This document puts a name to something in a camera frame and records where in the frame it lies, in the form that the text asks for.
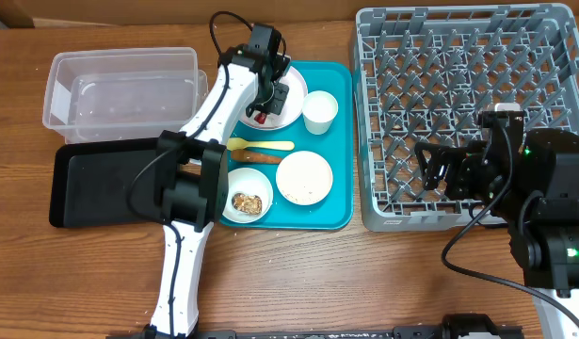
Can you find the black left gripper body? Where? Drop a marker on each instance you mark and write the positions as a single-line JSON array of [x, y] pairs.
[[270, 99]]

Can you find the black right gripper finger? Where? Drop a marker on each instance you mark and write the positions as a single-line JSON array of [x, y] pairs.
[[433, 171], [425, 151]]

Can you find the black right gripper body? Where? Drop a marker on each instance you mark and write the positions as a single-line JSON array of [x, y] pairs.
[[472, 184]]

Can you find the red wrapper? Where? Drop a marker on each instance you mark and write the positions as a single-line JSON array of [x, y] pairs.
[[260, 118]]

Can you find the white paper cup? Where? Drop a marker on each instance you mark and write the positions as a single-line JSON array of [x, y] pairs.
[[319, 110]]

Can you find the white bowl with rice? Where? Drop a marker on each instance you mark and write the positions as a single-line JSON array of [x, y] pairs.
[[304, 178]]

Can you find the small white bowl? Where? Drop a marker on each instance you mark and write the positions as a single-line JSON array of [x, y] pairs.
[[249, 182]]

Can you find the brown food chunk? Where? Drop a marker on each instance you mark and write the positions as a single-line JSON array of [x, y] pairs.
[[248, 204]]

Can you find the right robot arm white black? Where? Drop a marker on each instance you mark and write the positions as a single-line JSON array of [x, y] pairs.
[[531, 181]]

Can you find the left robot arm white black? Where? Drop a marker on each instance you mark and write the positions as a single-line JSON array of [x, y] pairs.
[[190, 179]]

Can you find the grey dishwasher rack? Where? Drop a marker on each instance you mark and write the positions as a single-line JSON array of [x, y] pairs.
[[424, 73]]

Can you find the large white plate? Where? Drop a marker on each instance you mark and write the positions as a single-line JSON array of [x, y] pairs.
[[291, 109]]

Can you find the yellow plastic spoon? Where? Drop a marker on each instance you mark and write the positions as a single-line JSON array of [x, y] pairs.
[[238, 143]]

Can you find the brown sausage stick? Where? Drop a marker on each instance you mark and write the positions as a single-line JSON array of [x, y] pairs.
[[245, 156]]

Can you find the clear plastic bin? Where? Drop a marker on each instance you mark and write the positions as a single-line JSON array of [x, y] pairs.
[[116, 94]]

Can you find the black plastic tray bin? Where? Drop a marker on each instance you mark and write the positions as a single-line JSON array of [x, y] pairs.
[[106, 183]]

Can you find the black rail at bottom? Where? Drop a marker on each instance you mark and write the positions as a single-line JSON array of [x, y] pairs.
[[457, 326]]

